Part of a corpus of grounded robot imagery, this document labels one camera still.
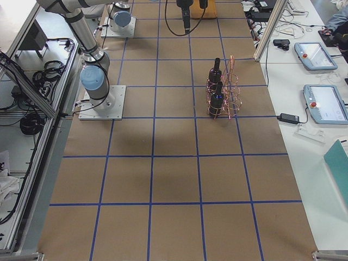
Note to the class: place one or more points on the teal folder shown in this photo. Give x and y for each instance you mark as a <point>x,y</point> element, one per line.
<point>336,160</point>

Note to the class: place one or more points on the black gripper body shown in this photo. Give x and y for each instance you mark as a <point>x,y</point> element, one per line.
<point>182,4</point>

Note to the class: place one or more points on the copper wire bottle basket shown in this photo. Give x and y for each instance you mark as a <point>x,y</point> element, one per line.
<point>232,102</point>

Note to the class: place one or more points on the teach pendant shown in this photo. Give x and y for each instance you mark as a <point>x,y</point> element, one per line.
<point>314,56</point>
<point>325,104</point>

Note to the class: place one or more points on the wooden tray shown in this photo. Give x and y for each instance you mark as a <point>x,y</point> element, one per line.
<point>210,12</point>

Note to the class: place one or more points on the far teach pendant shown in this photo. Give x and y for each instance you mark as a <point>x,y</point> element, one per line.
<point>314,56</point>

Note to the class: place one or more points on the dark wine bottle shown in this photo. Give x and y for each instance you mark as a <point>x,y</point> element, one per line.
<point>214,75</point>
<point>203,4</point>
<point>216,100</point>

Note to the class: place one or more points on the black power adapter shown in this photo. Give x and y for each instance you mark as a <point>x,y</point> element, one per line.
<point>288,118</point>

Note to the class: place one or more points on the aluminium frame post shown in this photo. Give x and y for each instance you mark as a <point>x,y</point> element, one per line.
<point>272,23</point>

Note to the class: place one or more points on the white cloth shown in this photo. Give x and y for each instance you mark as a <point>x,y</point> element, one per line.
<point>10,185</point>

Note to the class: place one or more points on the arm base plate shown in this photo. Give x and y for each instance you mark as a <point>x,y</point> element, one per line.
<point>110,109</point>
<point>115,31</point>

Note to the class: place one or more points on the near teach pendant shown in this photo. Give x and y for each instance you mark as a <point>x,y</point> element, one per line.
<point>325,104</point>

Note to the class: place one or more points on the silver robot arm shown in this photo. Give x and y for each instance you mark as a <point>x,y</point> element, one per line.
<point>119,13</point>
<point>94,77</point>

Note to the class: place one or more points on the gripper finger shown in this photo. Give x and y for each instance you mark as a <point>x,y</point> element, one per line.
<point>186,24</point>

